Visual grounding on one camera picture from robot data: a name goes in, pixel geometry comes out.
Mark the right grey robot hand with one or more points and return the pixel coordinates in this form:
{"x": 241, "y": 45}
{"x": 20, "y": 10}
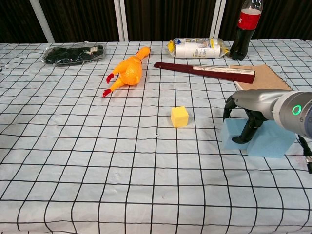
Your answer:
{"x": 258, "y": 100}

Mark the light blue foam block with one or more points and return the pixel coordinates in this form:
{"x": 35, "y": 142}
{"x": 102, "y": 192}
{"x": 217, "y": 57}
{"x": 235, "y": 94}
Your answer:
{"x": 231, "y": 129}

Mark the yellow foam cube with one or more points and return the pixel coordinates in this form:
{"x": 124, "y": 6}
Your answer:
{"x": 180, "y": 117}

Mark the brown spiral notebook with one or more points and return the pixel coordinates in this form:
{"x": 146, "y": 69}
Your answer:
{"x": 263, "y": 78}

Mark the large blue foam block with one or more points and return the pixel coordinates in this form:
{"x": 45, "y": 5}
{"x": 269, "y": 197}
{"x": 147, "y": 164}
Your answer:
{"x": 270, "y": 143}

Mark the cola bottle with red label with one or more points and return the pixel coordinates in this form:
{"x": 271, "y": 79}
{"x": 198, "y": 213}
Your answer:
{"x": 243, "y": 41}

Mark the white cups in plastic pack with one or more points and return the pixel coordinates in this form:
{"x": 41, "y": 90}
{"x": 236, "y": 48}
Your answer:
{"x": 195, "y": 50}

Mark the dark red folded fan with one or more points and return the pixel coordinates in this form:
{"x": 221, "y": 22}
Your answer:
{"x": 175, "y": 67}

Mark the orange rubber chicken toy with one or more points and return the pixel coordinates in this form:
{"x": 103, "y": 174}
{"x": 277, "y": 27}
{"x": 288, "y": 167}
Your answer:
{"x": 130, "y": 72}

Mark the checkered light blue tablecloth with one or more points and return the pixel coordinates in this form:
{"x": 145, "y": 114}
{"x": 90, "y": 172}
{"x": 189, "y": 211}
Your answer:
{"x": 97, "y": 158}

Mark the black gloves in plastic bag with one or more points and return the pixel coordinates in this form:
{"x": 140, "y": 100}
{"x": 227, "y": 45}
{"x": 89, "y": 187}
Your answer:
{"x": 70, "y": 54}

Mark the white partition frame post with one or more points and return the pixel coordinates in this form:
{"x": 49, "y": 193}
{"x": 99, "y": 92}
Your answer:
{"x": 217, "y": 19}
{"x": 121, "y": 20}
{"x": 42, "y": 22}

